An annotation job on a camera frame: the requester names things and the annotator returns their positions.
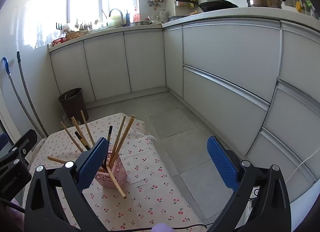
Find black gold-banded chopstick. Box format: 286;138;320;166
107;125;113;145

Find white kitchen cabinets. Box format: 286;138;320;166
49;8;319;200

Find pink perforated utensil holder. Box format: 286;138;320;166
94;150;128;190

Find dark brown trash bin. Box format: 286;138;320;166
58;88;89;124

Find cherry print tablecloth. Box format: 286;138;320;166
29;113;202;230

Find wicker basket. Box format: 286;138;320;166
66;31;87;40

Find chrome sink faucet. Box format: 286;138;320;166
108;8;124;27

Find black wok pan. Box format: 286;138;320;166
175;0;238;12

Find blue-handled mop pole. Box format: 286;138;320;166
2;57;42;135

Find white power cable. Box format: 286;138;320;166
285;146;320;184

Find grey-handled mop pole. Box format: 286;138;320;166
16;51;48;138

